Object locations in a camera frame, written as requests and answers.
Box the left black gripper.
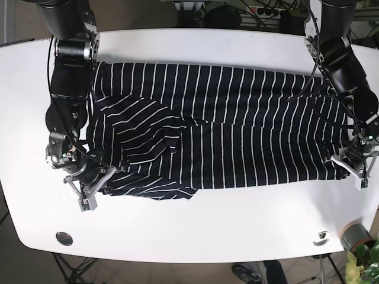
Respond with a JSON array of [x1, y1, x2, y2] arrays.
[[329, 136, 378, 190]]

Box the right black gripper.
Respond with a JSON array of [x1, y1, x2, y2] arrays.
[[63, 163, 117, 212]]

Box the black white striped T-shirt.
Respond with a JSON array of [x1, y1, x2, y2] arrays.
[[87, 62, 348, 200]]

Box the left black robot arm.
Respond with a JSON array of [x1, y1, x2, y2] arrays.
[[289, 1, 378, 190]]

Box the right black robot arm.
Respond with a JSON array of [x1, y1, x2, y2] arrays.
[[35, 0, 116, 211]]

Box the left silver table grommet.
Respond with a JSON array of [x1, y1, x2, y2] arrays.
[[56, 232, 73, 246]]

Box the silver table grommet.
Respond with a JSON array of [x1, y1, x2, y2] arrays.
[[313, 231, 330, 247], [56, 232, 73, 246]]

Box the grey plant pot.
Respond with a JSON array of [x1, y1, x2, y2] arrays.
[[339, 221, 375, 253]]

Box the right silver table grommet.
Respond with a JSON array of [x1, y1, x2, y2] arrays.
[[313, 231, 330, 247]]

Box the green potted plant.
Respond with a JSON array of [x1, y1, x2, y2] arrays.
[[345, 241, 378, 284]]

